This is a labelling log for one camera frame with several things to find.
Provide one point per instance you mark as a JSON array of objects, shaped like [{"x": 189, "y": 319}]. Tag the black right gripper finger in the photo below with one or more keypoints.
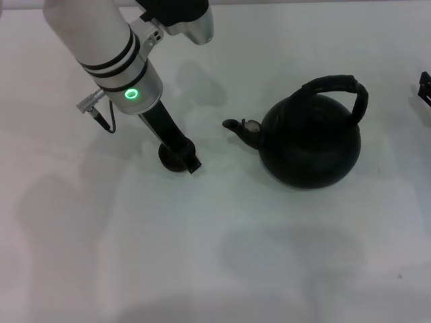
[{"x": 426, "y": 87}]

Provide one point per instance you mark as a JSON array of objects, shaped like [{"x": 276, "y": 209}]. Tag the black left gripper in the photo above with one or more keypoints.
[{"x": 165, "y": 128}]

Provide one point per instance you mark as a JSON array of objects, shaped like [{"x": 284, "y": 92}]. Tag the small dark brown teacup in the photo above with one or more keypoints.
[{"x": 170, "y": 165}]

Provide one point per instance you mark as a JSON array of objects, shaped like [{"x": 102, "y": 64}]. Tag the silver camera mount bracket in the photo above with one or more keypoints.
[{"x": 151, "y": 38}]

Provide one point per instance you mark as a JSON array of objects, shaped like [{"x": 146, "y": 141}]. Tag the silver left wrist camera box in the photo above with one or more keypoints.
[{"x": 182, "y": 17}]

